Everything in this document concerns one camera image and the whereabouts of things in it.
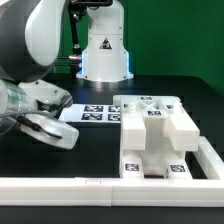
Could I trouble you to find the black cables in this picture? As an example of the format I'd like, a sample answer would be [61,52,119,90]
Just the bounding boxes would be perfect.
[53,55,83,73]

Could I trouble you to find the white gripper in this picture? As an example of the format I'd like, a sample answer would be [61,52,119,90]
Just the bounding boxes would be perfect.
[18,80,79,150]

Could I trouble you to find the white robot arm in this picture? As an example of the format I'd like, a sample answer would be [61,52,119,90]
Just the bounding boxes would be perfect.
[0,0,133,149]

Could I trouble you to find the white long chair back bar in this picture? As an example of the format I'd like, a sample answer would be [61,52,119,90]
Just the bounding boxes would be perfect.
[113,95,200,152]

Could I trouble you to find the white L-shaped fence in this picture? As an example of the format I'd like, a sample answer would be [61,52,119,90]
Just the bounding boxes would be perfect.
[0,137,224,207]

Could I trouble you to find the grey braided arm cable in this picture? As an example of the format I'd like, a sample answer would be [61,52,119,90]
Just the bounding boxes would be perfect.
[0,103,64,140]

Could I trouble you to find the white chair seat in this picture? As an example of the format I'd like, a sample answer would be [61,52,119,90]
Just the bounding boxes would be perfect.
[120,111,185,179]

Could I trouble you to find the white tag base sheet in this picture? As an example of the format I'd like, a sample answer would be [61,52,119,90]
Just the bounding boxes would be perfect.
[59,104,120,123]

